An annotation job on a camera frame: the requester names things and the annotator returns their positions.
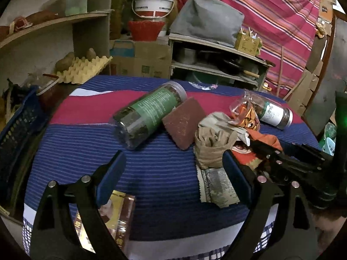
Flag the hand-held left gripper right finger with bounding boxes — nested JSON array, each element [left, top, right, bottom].
[[222, 151, 318, 260]]

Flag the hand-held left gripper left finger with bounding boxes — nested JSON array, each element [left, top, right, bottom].
[[29, 150, 128, 260]]

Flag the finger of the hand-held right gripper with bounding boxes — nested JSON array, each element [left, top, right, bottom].
[[248, 138, 328, 166], [262, 156, 293, 180]]

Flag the grey fabric swatch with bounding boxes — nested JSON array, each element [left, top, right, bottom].
[[196, 166, 240, 208]]

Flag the turquoise plastic basket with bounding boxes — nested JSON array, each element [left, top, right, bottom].
[[320, 122, 338, 156]]

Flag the beige cloth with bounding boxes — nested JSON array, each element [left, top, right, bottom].
[[194, 112, 248, 170]]

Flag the orange printed packet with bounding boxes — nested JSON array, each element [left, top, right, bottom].
[[234, 108, 284, 168]]

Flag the clear plastic wrapper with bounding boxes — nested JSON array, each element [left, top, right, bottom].
[[229, 89, 265, 126]]

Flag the maroon scouring pad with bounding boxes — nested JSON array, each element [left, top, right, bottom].
[[162, 97, 207, 151]]

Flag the red and gold box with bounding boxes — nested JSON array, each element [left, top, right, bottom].
[[74, 190, 135, 252]]

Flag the printed blanket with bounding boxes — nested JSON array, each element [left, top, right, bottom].
[[23, 74, 323, 260]]

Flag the flattened cardboard pieces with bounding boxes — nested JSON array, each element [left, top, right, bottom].
[[285, 0, 337, 114]]

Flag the grey door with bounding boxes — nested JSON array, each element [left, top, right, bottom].
[[304, 11, 347, 136]]

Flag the green label plastic jar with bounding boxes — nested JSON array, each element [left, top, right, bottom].
[[112, 81, 187, 151]]

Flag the blue plastic crate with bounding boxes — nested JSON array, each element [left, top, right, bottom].
[[0, 85, 51, 203]]

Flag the cardboard egg tray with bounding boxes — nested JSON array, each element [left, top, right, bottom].
[[56, 56, 113, 85]]

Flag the black pan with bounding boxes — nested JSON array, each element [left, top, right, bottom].
[[201, 51, 261, 78]]

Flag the cardboard box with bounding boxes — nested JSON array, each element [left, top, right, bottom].
[[110, 40, 172, 80]]

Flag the yellow box with sticks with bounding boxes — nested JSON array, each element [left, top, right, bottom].
[[234, 28, 262, 57]]

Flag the large potato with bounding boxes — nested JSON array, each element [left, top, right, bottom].
[[56, 52, 75, 71]]

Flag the small steel pot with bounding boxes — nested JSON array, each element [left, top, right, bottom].
[[176, 47, 197, 65]]

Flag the small wooden shelf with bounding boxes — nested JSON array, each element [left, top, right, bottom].
[[168, 33, 274, 91]]

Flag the red striped curtain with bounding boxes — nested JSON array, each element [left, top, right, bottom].
[[173, 0, 322, 98]]

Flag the red plastic basket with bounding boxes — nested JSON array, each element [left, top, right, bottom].
[[128, 20, 166, 42]]

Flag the wooden shelf unit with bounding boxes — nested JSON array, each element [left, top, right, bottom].
[[0, 0, 114, 87]]

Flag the grey cushion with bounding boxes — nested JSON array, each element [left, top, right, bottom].
[[169, 0, 245, 46]]

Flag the white plastic bucket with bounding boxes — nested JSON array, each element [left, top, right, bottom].
[[132, 0, 175, 19]]

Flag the translucent plastic container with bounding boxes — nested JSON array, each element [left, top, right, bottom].
[[64, 0, 88, 17]]

